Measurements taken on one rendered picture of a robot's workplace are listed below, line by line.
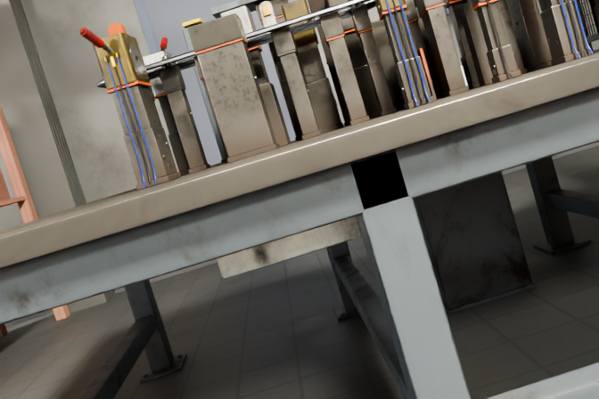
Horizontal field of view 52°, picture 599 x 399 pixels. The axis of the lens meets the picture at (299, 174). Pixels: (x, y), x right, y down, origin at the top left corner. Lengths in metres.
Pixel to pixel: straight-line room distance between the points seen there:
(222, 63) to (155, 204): 0.68
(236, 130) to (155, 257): 0.62
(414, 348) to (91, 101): 3.95
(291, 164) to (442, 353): 0.36
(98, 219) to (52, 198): 3.63
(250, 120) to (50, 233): 0.69
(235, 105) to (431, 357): 0.78
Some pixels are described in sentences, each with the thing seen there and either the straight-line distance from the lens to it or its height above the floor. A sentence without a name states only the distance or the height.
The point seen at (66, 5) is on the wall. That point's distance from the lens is 4.82.
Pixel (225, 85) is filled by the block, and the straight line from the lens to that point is 1.48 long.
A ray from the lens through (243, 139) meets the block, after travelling 1.47.
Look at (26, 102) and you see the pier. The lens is 4.56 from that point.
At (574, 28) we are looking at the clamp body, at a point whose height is 0.76.
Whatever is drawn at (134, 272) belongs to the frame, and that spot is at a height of 0.60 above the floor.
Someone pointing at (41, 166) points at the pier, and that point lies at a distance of 4.52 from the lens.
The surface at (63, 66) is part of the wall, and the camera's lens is 4.77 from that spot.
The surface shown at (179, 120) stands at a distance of 1.70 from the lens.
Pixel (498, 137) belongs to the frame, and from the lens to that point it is 0.95.
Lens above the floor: 0.72
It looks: 4 degrees down
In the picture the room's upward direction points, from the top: 17 degrees counter-clockwise
